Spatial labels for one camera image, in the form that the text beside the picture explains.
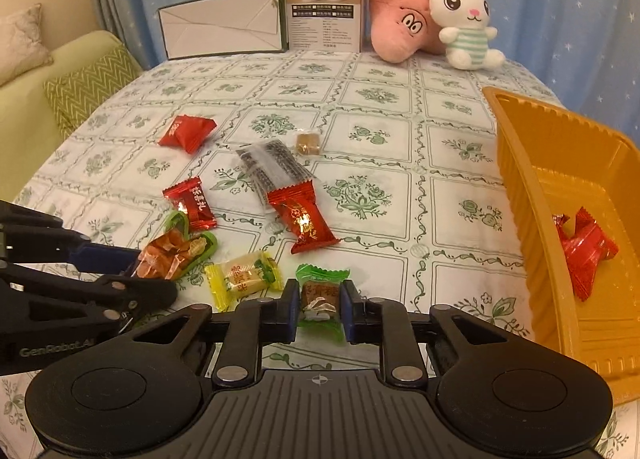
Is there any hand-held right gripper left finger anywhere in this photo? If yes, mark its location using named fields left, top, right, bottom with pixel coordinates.
left=120, top=280, right=301, bottom=390

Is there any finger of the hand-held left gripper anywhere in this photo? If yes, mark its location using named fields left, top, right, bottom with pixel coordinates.
left=0, top=199, right=144, bottom=276
left=0, top=264, right=179, bottom=335

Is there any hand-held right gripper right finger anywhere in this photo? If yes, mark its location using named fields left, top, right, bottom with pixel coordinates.
left=341, top=280, right=531, bottom=388

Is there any green brown candy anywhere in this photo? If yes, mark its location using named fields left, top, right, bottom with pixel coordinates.
left=295, top=264, right=351, bottom=345

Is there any orange candy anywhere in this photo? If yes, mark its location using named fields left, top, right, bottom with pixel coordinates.
left=136, top=209, right=219, bottom=281

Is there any yellow plastic tray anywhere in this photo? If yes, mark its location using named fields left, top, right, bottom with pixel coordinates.
left=481, top=86, right=640, bottom=407

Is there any red twist-wrapped candy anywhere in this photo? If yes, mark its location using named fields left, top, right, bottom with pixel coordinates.
left=552, top=207, right=620, bottom=301

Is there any yellow wrapped candy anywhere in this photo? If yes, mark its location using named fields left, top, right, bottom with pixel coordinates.
left=205, top=250, right=283, bottom=312

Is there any large red wrapped candy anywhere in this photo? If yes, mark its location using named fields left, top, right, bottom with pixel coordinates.
left=266, top=179, right=338, bottom=256

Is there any small red wrapped candy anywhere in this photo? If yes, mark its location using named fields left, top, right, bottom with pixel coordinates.
left=162, top=176, right=218, bottom=232

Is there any clear black sesame snack packet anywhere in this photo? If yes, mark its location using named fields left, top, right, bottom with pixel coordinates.
left=235, top=140, right=313, bottom=212

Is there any red pillow candy packet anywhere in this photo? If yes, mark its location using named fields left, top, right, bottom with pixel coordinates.
left=158, top=115, right=218, bottom=154

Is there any light green sofa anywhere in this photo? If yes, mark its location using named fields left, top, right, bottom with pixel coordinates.
left=0, top=30, right=143, bottom=202

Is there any small clear-wrapped brown candy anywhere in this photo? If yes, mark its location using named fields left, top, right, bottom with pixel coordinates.
left=292, top=129, right=323, bottom=157

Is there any green zigzag cushion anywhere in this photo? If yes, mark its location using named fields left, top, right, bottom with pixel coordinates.
left=42, top=46, right=143, bottom=140

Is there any beige cushion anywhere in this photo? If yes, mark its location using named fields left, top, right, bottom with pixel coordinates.
left=0, top=3, right=54, bottom=87

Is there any white green-edged cardboard box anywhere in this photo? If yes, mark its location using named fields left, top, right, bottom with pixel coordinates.
left=157, top=0, right=290, bottom=61

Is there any pink plush toy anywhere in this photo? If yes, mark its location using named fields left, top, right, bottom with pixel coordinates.
left=362, top=0, right=446, bottom=63

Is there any brown printed product box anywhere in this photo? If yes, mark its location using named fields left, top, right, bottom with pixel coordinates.
left=285, top=0, right=368, bottom=54

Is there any white bunny plush toy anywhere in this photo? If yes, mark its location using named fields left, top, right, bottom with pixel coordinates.
left=417, top=0, right=506, bottom=70

